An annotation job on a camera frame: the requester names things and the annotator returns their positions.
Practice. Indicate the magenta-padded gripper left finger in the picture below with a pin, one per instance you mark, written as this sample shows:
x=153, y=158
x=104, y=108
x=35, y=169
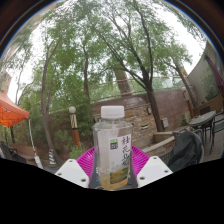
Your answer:
x=85, y=161

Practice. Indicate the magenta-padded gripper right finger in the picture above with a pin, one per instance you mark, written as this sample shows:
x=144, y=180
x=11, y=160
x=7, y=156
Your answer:
x=140, y=159

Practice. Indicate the clear white-capped drink bottle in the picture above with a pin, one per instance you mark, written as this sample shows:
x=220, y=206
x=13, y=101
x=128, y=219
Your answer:
x=111, y=150

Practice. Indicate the potted green plant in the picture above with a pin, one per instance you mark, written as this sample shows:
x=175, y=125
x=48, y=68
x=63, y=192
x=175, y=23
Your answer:
x=76, y=151

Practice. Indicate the grey mesh patio chair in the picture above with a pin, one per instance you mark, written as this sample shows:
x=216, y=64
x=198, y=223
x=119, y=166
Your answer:
x=165, y=156

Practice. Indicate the blue yellow striped bollard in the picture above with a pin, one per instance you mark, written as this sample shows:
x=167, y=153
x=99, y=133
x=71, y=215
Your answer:
x=52, y=157

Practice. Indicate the black backpack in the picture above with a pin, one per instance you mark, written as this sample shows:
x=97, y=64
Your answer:
x=185, y=150

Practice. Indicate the dark forked-trunk tree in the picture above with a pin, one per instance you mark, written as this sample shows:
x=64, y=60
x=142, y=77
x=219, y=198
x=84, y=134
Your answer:
x=155, y=113

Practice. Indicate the slender leaning-trunk tree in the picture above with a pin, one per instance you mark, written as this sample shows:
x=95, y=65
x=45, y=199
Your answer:
x=46, y=126

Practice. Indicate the round dark patio table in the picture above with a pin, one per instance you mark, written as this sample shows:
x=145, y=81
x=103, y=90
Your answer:
x=201, y=120

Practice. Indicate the dark wicker chair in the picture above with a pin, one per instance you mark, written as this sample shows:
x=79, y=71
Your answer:
x=10, y=153

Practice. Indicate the black metal patio chair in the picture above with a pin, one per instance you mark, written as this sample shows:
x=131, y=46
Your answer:
x=218, y=128

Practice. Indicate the orange canopy tent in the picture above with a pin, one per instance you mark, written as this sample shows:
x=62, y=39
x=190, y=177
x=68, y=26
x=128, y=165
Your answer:
x=11, y=111

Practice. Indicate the globe-topped wooden lamp post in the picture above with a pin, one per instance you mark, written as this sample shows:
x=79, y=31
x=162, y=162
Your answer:
x=75, y=130

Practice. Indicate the grey wall utility box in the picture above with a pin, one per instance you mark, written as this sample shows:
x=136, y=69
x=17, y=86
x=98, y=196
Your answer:
x=165, y=123

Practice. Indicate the wall lantern lamp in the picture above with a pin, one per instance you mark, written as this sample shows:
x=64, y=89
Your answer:
x=149, y=110

